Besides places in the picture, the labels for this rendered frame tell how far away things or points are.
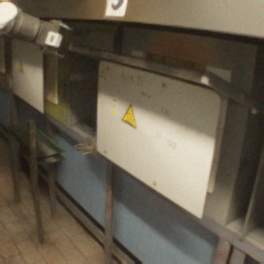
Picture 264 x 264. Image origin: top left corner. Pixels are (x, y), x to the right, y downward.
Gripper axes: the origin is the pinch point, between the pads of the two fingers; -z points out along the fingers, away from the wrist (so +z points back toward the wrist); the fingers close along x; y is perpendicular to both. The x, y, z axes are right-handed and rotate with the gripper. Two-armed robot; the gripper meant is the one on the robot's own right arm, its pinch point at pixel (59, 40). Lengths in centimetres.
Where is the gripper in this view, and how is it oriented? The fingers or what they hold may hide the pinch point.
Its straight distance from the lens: 119.2
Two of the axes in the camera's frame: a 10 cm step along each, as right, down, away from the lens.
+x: 3.3, -9.4, -1.0
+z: -7.2, -1.9, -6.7
